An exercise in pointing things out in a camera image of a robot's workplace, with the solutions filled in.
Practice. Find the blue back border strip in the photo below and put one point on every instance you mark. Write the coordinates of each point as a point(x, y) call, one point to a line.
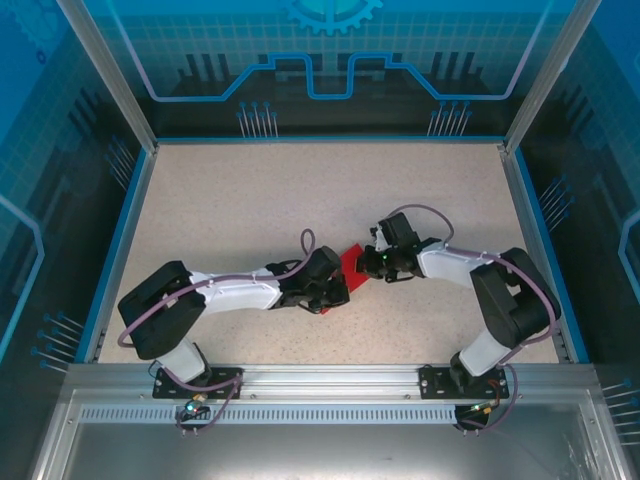
point(330, 138)

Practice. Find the sheet metal tray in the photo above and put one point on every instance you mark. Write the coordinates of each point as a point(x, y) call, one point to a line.
point(320, 455)

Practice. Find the red square paper sheet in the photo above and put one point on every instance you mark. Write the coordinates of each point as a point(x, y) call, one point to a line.
point(348, 272)

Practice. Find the blue side border strip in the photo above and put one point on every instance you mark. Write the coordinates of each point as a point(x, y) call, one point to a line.
point(117, 250)
point(548, 250)

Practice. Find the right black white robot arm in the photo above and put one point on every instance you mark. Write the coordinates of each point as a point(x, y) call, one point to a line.
point(445, 272)

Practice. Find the aluminium frame post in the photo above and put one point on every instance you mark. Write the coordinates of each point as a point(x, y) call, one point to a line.
point(549, 75)
point(116, 85)

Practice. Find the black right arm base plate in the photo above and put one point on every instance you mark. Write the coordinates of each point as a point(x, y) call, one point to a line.
point(432, 385)

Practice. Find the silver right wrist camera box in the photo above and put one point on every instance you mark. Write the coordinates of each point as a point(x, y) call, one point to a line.
point(381, 240)

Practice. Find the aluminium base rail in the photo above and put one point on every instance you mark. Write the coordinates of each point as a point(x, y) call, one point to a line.
point(330, 380)

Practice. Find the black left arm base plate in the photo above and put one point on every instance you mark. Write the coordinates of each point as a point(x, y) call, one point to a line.
point(162, 392)

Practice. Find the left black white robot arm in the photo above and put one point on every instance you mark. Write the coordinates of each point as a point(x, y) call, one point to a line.
point(240, 300)

